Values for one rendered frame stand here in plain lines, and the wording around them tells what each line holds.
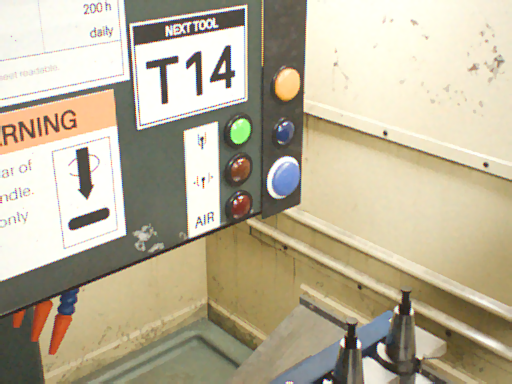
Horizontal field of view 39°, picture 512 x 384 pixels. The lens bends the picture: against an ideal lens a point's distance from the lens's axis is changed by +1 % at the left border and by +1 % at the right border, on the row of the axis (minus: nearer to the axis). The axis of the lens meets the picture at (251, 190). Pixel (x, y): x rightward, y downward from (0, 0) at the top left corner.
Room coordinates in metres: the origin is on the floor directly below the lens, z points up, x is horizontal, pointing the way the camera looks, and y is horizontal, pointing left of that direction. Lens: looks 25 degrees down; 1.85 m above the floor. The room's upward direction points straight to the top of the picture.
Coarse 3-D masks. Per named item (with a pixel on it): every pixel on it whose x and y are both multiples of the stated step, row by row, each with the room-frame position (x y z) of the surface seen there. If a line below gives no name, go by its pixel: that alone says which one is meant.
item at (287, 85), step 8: (288, 72) 0.54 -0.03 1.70; (296, 72) 0.54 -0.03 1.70; (280, 80) 0.53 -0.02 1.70; (288, 80) 0.54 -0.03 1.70; (296, 80) 0.54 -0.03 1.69; (280, 88) 0.53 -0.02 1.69; (288, 88) 0.54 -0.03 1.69; (296, 88) 0.54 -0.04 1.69; (280, 96) 0.53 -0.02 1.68; (288, 96) 0.54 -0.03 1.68
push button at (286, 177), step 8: (280, 168) 0.53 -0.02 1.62; (288, 168) 0.54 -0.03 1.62; (296, 168) 0.54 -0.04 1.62; (280, 176) 0.53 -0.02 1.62; (288, 176) 0.54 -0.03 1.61; (296, 176) 0.54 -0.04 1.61; (272, 184) 0.53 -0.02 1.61; (280, 184) 0.53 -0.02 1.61; (288, 184) 0.54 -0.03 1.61; (296, 184) 0.54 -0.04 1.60; (280, 192) 0.53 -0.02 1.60; (288, 192) 0.54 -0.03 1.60
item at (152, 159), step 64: (128, 0) 0.45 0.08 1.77; (192, 0) 0.49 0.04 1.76; (256, 0) 0.53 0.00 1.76; (256, 64) 0.53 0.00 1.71; (128, 128) 0.45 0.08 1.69; (192, 128) 0.48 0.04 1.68; (256, 128) 0.53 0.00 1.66; (128, 192) 0.45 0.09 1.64; (256, 192) 0.53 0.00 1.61; (128, 256) 0.44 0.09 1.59
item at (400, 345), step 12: (396, 312) 0.81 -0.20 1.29; (396, 324) 0.80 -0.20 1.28; (408, 324) 0.80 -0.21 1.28; (396, 336) 0.80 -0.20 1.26; (408, 336) 0.80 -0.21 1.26; (384, 348) 0.82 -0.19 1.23; (396, 348) 0.80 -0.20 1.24; (408, 348) 0.80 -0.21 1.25; (396, 360) 0.79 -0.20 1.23; (408, 360) 0.79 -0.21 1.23
